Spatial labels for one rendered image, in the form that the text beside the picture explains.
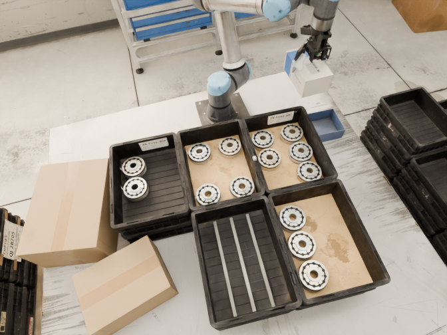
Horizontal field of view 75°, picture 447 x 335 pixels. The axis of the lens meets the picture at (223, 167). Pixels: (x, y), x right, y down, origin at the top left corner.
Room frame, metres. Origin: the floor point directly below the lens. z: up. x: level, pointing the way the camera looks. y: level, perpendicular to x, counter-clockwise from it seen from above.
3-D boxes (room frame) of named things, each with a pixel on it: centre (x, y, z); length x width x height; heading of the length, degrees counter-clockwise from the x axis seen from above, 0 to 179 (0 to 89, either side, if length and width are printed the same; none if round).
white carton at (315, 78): (0.97, -0.39, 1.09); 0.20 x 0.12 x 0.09; 11
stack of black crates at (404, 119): (1.07, -1.19, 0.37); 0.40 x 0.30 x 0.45; 11
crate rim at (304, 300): (0.31, -0.33, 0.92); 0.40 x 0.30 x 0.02; 8
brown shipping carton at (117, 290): (0.23, 0.41, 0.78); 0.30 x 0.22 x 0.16; 116
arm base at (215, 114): (1.09, -0.01, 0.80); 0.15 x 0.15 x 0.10
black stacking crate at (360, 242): (0.31, -0.33, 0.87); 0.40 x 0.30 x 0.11; 8
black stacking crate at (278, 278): (0.27, -0.03, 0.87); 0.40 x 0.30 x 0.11; 8
